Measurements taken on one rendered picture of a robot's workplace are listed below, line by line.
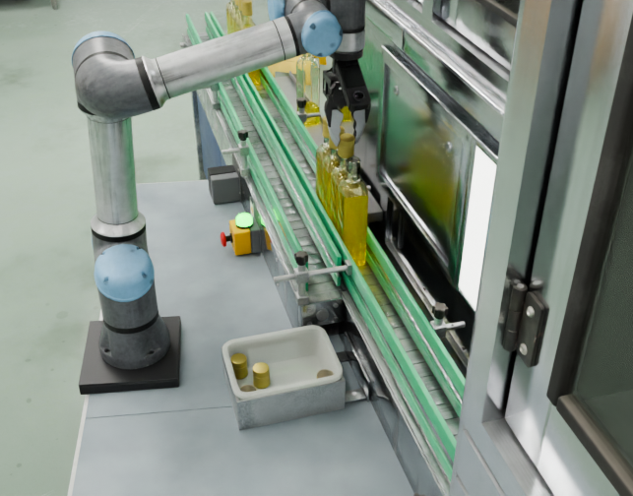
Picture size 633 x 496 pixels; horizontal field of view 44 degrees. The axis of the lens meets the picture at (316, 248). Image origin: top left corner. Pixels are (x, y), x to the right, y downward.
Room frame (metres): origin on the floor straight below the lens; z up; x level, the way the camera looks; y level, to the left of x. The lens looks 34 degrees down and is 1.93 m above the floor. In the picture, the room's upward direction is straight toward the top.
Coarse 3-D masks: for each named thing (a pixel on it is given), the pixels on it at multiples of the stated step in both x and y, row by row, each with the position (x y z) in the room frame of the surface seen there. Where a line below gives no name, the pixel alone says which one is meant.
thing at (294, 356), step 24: (264, 336) 1.28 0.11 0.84; (288, 336) 1.29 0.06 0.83; (312, 336) 1.30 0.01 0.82; (264, 360) 1.27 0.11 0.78; (288, 360) 1.28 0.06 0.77; (312, 360) 1.28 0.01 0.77; (336, 360) 1.20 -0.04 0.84; (240, 384) 1.21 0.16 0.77; (288, 384) 1.13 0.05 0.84; (312, 384) 1.14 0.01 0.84
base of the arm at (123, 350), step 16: (160, 320) 1.33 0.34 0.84; (112, 336) 1.27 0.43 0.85; (128, 336) 1.26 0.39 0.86; (144, 336) 1.27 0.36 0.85; (160, 336) 1.30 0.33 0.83; (112, 352) 1.26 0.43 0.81; (128, 352) 1.25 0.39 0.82; (144, 352) 1.26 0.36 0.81; (160, 352) 1.28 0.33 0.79; (128, 368) 1.24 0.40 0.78
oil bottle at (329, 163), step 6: (330, 156) 1.61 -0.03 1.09; (324, 162) 1.61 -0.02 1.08; (330, 162) 1.59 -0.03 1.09; (336, 162) 1.59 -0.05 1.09; (324, 168) 1.61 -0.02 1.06; (330, 168) 1.58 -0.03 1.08; (324, 174) 1.61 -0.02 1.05; (330, 174) 1.58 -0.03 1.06; (324, 180) 1.61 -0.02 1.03; (330, 180) 1.58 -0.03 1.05; (324, 186) 1.61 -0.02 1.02; (330, 186) 1.58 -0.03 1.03; (324, 192) 1.61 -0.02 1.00; (330, 192) 1.58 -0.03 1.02; (324, 198) 1.61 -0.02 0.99; (330, 198) 1.58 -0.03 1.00; (324, 204) 1.60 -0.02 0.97
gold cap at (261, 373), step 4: (256, 364) 1.22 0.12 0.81; (260, 364) 1.22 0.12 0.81; (264, 364) 1.22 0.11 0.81; (256, 368) 1.21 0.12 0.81; (260, 368) 1.21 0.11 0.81; (264, 368) 1.21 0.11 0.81; (268, 368) 1.21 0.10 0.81; (256, 372) 1.20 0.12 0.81; (260, 372) 1.20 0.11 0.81; (264, 372) 1.20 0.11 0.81; (268, 372) 1.20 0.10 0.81; (256, 376) 1.20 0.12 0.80; (260, 376) 1.19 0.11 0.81; (264, 376) 1.19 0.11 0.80; (268, 376) 1.20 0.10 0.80; (256, 380) 1.20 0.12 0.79; (260, 380) 1.19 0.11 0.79; (264, 380) 1.19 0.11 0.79; (268, 380) 1.20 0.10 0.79; (256, 384) 1.20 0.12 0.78; (260, 384) 1.19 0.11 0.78; (264, 384) 1.19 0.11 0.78; (268, 384) 1.20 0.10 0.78; (260, 388) 1.19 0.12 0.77; (264, 388) 1.19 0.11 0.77
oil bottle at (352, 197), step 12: (360, 180) 1.50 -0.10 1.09; (348, 192) 1.47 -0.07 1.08; (360, 192) 1.48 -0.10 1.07; (348, 204) 1.47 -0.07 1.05; (360, 204) 1.48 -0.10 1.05; (348, 216) 1.47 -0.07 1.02; (360, 216) 1.48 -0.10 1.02; (348, 228) 1.47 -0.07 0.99; (360, 228) 1.48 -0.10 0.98; (348, 240) 1.47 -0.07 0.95; (360, 240) 1.48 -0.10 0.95; (360, 252) 1.48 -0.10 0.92; (360, 264) 1.48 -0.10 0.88
